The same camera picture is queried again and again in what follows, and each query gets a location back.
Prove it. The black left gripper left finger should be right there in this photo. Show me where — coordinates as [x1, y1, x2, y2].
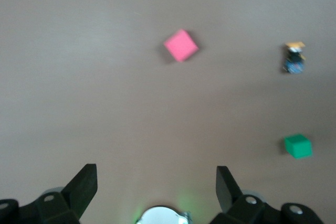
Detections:
[0, 163, 98, 224]

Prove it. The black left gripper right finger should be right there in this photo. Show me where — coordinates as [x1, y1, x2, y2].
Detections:
[211, 165, 324, 224]

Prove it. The pink cube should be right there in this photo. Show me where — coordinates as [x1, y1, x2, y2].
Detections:
[163, 28, 200, 63]

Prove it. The brown table cover mat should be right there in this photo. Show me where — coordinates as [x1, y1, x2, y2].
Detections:
[0, 0, 336, 224]

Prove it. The yellow push button switch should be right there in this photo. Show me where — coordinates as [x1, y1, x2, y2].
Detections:
[282, 40, 307, 75]

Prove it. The green cube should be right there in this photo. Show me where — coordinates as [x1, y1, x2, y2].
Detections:
[283, 133, 314, 160]

